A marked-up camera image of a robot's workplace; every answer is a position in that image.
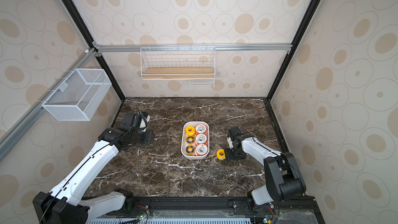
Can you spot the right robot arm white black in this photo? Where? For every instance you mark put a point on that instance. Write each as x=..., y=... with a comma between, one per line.
x=283, y=179

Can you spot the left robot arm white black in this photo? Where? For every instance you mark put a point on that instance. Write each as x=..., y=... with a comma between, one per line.
x=64, y=203

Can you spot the white mesh wire basket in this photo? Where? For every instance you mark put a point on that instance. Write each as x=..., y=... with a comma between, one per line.
x=79, y=95

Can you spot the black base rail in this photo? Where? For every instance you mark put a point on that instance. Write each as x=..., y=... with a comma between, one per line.
x=145, y=210

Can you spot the yellow black label tape roll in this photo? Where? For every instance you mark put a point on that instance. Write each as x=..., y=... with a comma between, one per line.
x=190, y=150
x=190, y=140

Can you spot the white wire shelf wooden board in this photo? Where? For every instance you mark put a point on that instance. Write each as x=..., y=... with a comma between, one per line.
x=198, y=67

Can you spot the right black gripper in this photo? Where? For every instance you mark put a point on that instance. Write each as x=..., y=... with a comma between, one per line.
x=230, y=153

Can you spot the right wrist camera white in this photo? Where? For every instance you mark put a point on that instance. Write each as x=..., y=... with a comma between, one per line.
x=230, y=142

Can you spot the white plastic storage box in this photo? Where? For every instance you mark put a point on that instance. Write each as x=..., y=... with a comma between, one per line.
x=184, y=144

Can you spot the orange white tape roll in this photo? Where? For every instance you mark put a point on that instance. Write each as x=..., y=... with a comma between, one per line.
x=200, y=129
x=201, y=150
x=201, y=139

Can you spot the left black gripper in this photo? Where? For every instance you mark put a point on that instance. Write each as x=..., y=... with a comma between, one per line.
x=148, y=136

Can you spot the aluminium rail back wall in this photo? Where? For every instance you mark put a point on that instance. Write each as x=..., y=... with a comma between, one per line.
x=192, y=47

